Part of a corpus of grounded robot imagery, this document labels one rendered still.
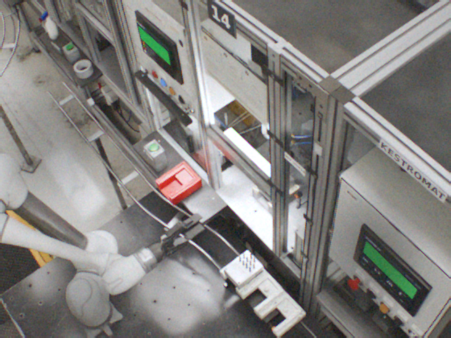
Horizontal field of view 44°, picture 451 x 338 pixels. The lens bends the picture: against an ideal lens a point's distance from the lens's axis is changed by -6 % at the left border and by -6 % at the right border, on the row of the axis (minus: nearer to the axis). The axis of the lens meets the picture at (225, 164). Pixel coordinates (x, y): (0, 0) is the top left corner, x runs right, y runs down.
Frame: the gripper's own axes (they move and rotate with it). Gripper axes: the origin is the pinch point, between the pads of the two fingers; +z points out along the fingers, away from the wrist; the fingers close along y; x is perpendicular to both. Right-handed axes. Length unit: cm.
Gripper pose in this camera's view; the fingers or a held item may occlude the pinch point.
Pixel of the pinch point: (195, 224)
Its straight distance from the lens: 220.9
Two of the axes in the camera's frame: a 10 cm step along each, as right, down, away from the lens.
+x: -6.2, -6.2, 4.9
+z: 7.8, -5.4, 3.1
